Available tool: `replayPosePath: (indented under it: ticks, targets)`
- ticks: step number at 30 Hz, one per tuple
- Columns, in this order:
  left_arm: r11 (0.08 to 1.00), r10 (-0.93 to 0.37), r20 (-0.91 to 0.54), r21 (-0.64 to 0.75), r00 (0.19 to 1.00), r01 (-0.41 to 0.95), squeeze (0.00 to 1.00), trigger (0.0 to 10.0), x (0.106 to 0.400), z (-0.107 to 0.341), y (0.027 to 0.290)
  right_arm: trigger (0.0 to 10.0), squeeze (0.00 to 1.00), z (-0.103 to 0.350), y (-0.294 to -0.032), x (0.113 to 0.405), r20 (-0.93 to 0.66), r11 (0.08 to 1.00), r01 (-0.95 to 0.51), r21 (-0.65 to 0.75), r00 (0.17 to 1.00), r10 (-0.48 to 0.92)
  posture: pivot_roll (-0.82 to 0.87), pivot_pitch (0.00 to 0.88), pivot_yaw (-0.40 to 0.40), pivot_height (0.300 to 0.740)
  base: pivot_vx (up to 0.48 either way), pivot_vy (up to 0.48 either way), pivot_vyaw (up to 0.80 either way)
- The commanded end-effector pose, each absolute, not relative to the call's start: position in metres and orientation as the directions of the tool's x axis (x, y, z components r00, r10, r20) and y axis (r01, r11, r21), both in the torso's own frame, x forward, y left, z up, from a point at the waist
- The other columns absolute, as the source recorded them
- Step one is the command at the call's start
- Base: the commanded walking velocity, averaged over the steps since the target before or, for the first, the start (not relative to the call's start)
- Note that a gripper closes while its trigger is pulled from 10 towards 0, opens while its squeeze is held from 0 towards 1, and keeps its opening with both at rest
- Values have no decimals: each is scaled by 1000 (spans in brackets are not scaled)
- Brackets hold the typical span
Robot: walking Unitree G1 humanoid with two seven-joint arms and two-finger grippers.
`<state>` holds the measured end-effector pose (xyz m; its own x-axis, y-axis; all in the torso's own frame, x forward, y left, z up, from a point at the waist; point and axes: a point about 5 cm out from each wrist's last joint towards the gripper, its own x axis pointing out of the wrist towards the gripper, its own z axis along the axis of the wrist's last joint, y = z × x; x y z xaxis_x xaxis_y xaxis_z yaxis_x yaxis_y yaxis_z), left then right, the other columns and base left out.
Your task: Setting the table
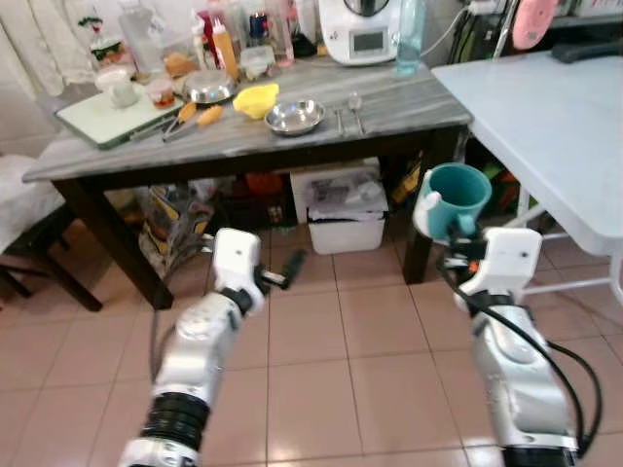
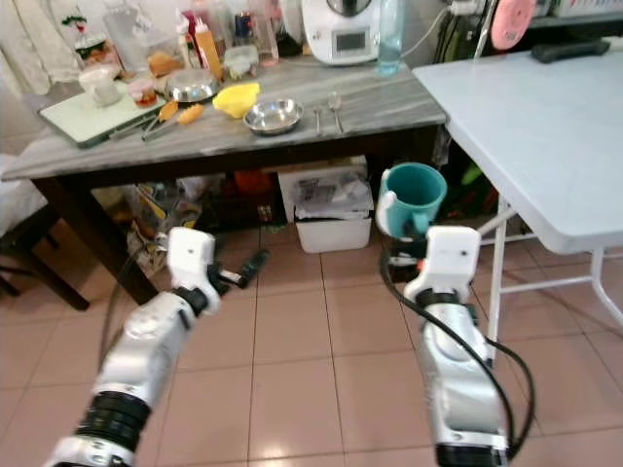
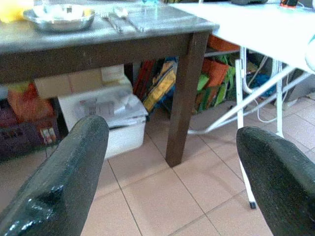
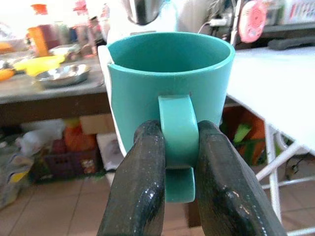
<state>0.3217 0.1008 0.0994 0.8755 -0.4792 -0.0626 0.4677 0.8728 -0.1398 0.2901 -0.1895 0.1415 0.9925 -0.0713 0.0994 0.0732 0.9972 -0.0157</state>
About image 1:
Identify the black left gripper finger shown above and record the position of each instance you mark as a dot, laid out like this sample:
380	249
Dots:
295	266

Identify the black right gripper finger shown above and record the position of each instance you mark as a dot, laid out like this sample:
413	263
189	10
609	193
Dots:
453	235
471	229

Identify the teal green cup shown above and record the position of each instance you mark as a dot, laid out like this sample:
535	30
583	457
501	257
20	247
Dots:
472	190

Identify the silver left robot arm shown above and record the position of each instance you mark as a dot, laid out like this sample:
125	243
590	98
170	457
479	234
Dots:
200	350

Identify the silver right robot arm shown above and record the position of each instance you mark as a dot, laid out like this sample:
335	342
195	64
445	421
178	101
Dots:
516	379

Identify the white storage bin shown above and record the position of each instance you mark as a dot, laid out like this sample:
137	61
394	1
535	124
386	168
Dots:
346	229

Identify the dark wooden marble-top table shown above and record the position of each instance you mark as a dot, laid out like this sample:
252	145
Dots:
292	161

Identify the colourful printed bag pile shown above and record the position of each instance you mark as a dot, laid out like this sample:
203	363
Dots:
175	219

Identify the white folding table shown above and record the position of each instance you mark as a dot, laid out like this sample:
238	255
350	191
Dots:
545	126

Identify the round stainless steel plate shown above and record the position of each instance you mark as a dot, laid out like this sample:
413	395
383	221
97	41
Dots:
294	117

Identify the steel fork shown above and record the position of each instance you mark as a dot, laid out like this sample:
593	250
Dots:
340	117

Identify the steel spoon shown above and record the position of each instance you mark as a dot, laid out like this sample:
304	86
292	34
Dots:
355	100

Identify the yellow plastic bowl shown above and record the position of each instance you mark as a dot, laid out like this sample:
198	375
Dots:
256	100

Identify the dark bag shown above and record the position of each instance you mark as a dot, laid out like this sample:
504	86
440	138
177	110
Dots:
482	44

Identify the stainless steel bowl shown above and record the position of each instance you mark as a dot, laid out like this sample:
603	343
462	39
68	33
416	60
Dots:
209	89

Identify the clear water bottle blue cap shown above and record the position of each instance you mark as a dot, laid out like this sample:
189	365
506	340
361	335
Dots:
410	39

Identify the clear lidded food container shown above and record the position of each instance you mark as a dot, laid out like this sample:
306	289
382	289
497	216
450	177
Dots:
256	63

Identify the long black object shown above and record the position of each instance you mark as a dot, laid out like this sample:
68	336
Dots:
589	51

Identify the small jar with pink lid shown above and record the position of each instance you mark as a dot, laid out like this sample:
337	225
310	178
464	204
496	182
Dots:
161	93

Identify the orange squeeze bottle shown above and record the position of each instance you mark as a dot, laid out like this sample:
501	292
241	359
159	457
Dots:
225	53

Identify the white food processor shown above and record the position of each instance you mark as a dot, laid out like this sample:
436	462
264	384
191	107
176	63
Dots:
336	39

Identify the brown bread bun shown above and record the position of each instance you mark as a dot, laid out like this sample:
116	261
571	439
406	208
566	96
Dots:
181	65

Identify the pale green cutting board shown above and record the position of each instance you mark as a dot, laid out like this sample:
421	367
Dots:
97	122

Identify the blue drink can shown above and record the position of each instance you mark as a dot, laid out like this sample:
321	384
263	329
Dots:
258	29

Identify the white mug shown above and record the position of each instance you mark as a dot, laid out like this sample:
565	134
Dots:
119	89

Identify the clear plastic jug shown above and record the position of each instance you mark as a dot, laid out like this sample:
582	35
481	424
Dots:
141	34

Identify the white hanging cloth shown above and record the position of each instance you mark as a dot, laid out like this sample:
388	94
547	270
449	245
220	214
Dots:
49	39

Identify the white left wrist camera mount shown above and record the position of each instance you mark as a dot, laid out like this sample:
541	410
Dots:
237	258

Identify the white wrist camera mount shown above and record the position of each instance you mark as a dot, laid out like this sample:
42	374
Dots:
506	261
237	258

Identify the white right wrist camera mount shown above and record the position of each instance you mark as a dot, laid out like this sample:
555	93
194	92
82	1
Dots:
506	261

